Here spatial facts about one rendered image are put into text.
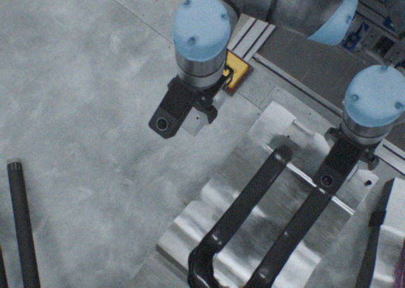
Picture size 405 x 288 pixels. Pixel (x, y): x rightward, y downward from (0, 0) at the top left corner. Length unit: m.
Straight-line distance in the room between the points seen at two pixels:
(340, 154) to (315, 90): 1.00
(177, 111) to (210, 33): 0.21
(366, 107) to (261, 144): 0.41
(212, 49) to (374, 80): 0.21
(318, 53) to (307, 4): 1.19
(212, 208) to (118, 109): 0.33
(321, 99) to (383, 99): 1.14
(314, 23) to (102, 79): 0.60
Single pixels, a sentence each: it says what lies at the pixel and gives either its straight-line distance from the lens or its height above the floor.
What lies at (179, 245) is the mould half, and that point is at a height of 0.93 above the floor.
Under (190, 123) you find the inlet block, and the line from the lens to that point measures 1.02.
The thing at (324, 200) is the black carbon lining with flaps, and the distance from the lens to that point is 1.09.
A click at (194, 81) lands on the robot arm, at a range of 0.81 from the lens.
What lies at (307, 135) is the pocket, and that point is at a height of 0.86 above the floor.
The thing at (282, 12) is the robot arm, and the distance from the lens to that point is 0.76.
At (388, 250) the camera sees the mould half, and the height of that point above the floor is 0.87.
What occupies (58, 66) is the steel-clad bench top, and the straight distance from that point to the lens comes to 1.26.
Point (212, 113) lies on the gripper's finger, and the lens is 0.93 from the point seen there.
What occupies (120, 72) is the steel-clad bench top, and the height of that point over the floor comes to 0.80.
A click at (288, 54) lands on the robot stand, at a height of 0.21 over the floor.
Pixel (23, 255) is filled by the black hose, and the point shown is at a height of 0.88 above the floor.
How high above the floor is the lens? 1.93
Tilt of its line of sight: 75 degrees down
